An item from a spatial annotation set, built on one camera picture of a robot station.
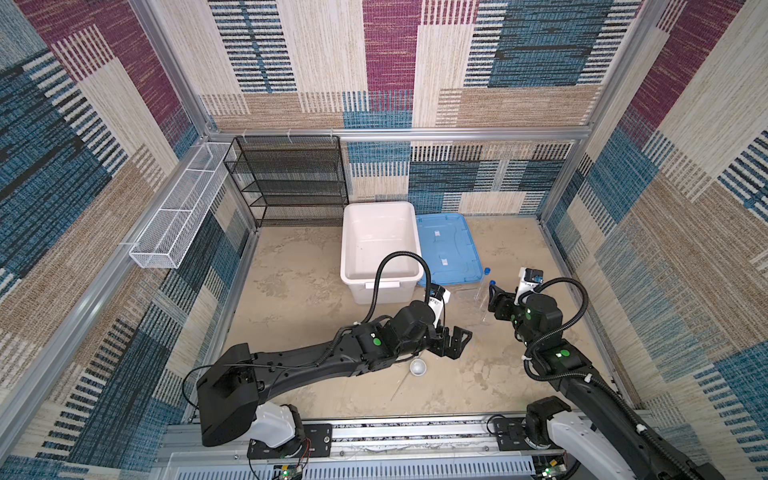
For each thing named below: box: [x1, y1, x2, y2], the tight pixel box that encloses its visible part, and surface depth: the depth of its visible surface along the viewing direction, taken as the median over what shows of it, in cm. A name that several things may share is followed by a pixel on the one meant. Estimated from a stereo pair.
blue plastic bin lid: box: [416, 213, 483, 286], surface depth 114 cm
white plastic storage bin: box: [340, 201, 424, 305], surface depth 104 cm
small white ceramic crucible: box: [409, 358, 427, 377], surface depth 83 cm
